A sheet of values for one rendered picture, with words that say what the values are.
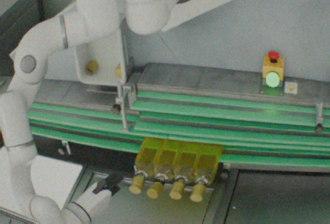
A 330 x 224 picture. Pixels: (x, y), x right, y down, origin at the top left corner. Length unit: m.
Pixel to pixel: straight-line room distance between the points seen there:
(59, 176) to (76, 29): 0.70
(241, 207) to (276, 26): 0.58
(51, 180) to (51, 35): 0.70
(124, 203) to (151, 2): 0.68
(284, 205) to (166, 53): 0.64
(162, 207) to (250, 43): 0.56
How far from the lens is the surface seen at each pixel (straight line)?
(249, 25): 1.38
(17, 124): 1.00
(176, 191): 1.26
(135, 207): 1.42
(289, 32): 1.37
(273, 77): 1.34
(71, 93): 1.60
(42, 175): 1.58
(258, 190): 1.49
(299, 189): 1.50
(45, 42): 0.98
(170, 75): 1.44
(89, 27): 0.99
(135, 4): 1.00
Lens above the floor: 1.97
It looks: 50 degrees down
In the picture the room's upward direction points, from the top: 156 degrees counter-clockwise
